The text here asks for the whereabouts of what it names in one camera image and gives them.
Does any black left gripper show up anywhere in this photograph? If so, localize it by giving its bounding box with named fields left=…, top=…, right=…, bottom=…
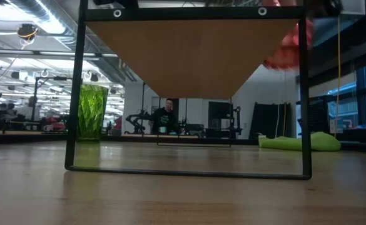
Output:
left=92, top=0, right=139, bottom=9

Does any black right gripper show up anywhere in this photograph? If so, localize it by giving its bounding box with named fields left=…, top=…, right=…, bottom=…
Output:
left=307, top=0, right=343, bottom=19

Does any red ribbed plastic tumbler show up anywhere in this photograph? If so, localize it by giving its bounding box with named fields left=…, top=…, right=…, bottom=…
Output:
left=262, top=0, right=314, bottom=72

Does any green faceted plastic tumbler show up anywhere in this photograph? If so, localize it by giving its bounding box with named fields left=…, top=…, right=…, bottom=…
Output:
left=76, top=84, right=109, bottom=142

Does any ceiling dome fixture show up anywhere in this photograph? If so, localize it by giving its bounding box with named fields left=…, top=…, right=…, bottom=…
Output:
left=16, top=22, right=40, bottom=42

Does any person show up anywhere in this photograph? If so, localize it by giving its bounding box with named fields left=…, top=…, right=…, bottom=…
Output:
left=16, top=96, right=42, bottom=123
left=150, top=97, right=180, bottom=136

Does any black folding panel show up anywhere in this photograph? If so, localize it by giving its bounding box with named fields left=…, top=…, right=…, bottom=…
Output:
left=252, top=101, right=297, bottom=139

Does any green folded cloth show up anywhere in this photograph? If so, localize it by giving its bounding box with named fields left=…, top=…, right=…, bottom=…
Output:
left=258, top=131, right=342, bottom=153

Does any black cabinet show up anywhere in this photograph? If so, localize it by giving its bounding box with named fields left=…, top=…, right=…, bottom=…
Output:
left=206, top=101, right=243, bottom=139

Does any yellow hanging cable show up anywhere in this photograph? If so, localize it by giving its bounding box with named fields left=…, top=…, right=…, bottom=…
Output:
left=333, top=14, right=342, bottom=139

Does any wooden shelf with black frame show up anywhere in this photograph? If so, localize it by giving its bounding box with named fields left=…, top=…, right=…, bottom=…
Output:
left=64, top=0, right=313, bottom=181

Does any black aluminium table frame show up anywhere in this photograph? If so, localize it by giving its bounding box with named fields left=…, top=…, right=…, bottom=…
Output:
left=0, top=132, right=366, bottom=154

